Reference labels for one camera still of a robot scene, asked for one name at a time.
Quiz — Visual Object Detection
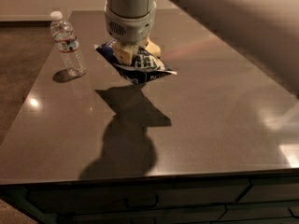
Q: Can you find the black drawer handle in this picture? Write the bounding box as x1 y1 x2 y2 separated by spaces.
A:
124 195 159 211

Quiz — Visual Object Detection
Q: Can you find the clear plastic water bottle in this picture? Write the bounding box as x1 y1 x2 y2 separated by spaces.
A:
50 11 86 77

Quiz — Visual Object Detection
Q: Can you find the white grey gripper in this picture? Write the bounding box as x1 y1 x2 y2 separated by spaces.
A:
105 2 156 65

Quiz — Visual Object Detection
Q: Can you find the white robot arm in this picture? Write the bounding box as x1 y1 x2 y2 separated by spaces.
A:
105 0 299 94

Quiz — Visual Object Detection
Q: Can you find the dark cabinet drawer front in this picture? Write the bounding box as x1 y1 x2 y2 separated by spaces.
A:
27 179 249 215

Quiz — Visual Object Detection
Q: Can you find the yellow sponge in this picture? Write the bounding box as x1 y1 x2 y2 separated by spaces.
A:
145 39 161 58

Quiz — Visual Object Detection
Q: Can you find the blue Kettle chip bag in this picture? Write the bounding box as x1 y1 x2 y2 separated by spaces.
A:
95 39 177 85

